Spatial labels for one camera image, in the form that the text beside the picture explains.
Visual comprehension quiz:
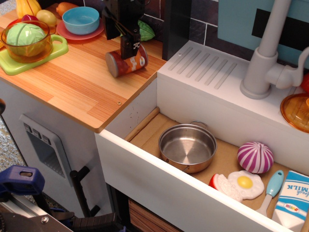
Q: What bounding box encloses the toy milk carton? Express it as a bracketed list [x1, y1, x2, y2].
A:
[272, 171, 309, 232]

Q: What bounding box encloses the toy fried egg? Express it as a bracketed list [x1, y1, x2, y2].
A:
[227, 170, 265, 200]

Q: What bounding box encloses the pink toy plate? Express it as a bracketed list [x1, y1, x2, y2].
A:
[56, 20, 104, 41]

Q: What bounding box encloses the green toy cutting board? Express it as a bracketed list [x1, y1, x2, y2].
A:
[0, 35, 69, 75]

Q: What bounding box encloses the orange toy bean can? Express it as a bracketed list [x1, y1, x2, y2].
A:
[105, 45, 148, 77]

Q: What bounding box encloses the blue white toy spatula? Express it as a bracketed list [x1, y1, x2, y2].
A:
[256, 170, 284, 217]

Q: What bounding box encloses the white toy sink basin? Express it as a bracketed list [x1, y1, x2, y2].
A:
[96, 42, 309, 232]

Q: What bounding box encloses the orange transparent pot lid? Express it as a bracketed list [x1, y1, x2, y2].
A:
[280, 93, 309, 133]

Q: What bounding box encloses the purple striped toy onion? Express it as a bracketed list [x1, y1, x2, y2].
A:
[237, 142, 274, 174]

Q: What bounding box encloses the grey toy oven panel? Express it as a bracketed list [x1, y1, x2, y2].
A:
[19, 114, 72, 186]

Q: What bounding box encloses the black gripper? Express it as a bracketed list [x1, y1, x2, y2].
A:
[102, 0, 145, 59]

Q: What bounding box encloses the yellow toy potato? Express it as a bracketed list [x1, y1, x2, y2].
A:
[36, 10, 57, 26]

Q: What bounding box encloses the orange transparent toy pot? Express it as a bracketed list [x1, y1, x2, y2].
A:
[0, 20, 53, 63]

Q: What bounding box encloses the blue clamp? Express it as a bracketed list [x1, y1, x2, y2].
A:
[0, 165, 45, 204]

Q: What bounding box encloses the red white toy tomato slice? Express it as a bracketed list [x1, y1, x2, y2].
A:
[209, 174, 243, 202]

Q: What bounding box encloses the grey toy faucet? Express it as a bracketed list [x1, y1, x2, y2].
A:
[240, 0, 309, 99]

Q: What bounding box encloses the blue toy bowl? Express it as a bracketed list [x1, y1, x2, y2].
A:
[62, 6, 99, 35]

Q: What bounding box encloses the green toy bitter gourd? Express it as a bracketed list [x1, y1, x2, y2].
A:
[120, 20, 155, 42]

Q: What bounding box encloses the red toy vegetable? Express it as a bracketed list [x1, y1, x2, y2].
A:
[7, 14, 38, 28]

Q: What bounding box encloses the black oven door handle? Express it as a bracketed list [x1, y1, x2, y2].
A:
[70, 166, 100, 218]

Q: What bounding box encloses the stainless steel pot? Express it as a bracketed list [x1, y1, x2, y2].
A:
[158, 120, 217, 174]

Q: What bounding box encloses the black metal camera mount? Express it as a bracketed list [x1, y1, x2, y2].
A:
[0, 195, 126, 232]

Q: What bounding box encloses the orange toy fruit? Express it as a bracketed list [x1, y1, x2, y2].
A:
[56, 2, 78, 16]

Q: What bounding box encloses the green toy cabbage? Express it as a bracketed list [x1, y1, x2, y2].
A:
[6, 23, 46, 57]

